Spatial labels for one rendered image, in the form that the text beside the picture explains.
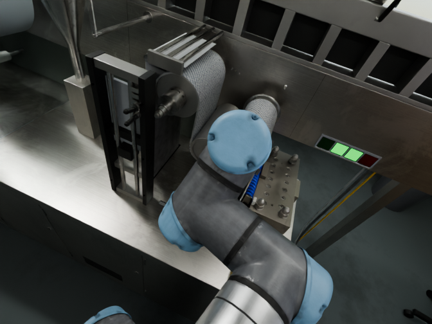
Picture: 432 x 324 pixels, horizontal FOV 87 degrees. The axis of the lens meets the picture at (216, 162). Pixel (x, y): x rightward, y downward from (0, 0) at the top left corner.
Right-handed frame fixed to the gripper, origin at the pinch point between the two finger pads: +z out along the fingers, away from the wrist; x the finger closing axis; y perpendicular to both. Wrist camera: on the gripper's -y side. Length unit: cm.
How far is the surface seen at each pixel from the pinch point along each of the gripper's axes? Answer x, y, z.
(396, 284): -156, -11, 153
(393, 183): -66, 35, 71
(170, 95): 26.7, 3.6, -1.3
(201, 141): 15.8, -2.5, 13.6
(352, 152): -33, 29, 41
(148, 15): 63, 25, 20
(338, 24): 1, 51, 14
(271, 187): -14.0, -2.0, 35.3
